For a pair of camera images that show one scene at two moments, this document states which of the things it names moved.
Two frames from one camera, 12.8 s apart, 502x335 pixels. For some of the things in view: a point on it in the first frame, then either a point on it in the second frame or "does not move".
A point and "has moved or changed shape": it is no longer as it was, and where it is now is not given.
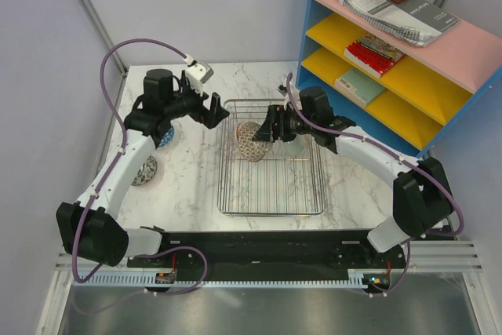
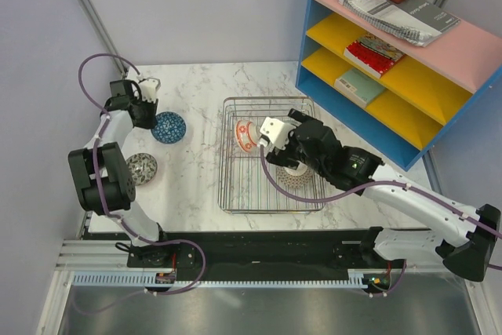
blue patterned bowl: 167,138 has moved or changed shape
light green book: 359,87 does not move
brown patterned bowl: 252,151 to 294,178
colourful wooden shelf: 388,61 does not move
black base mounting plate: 278,253 does not move
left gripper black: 209,118 to 151,122
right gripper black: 276,114 to 285,158
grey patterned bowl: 147,172 does not move
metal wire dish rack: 289,182 does not move
